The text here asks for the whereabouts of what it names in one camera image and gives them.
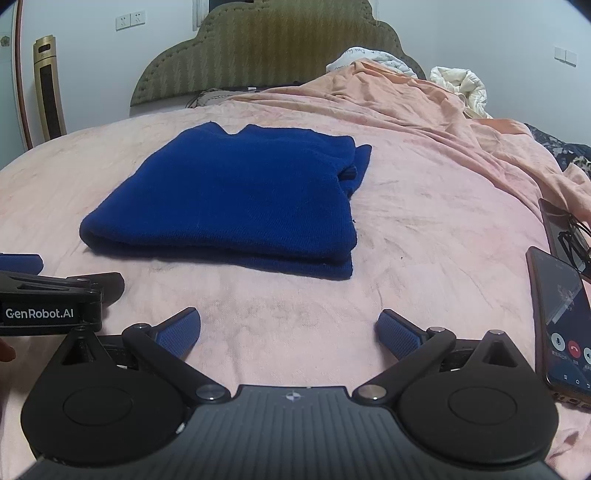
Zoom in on blue knitted sweater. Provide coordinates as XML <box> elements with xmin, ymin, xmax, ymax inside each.
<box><xmin>79</xmin><ymin>122</ymin><xmax>372</xmax><ymax>280</ymax></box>

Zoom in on brown patterned pillow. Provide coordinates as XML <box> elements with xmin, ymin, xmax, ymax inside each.
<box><xmin>187</xmin><ymin>89</ymin><xmax>249</xmax><ymax>108</ymax></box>

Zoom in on white wall light switch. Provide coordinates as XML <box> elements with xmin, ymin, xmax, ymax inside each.
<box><xmin>554</xmin><ymin>47</ymin><xmax>578</xmax><ymax>67</ymax></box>

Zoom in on white wall socket plate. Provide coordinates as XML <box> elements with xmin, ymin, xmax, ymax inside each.
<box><xmin>115</xmin><ymin>11</ymin><xmax>146</xmax><ymax>31</ymax></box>

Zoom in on smartphone with lit screen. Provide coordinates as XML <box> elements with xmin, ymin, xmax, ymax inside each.
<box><xmin>526</xmin><ymin>246</ymin><xmax>590</xmax><ymax>408</ymax></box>

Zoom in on white pillow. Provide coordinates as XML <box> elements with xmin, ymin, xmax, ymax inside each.
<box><xmin>325</xmin><ymin>46</ymin><xmax>418</xmax><ymax>78</ymax></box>

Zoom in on dark smartphone with glasses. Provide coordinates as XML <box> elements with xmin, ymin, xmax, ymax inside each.
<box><xmin>539</xmin><ymin>199</ymin><xmax>590</xmax><ymax>281</ymax></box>

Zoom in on cream crumpled blanket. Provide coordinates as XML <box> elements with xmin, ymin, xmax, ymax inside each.
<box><xmin>429</xmin><ymin>66</ymin><xmax>492</xmax><ymax>119</ymax></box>

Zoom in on olive green padded headboard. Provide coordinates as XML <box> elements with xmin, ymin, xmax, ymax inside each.
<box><xmin>130</xmin><ymin>0</ymin><xmax>426</xmax><ymax>107</ymax></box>

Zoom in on black eyeglasses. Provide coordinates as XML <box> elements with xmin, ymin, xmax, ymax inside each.
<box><xmin>558</xmin><ymin>213</ymin><xmax>590</xmax><ymax>276</ymax></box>

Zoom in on gold black tower fan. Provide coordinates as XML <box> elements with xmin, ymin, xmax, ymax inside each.
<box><xmin>33</xmin><ymin>35</ymin><xmax>66</xmax><ymax>141</ymax></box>

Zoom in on person's left hand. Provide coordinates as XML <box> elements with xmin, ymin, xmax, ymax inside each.
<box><xmin>0</xmin><ymin>339</ymin><xmax>16</xmax><ymax>363</ymax></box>

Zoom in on dark floral fabric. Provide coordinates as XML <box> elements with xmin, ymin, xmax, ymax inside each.
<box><xmin>527</xmin><ymin>124</ymin><xmax>591</xmax><ymax>176</ymax></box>

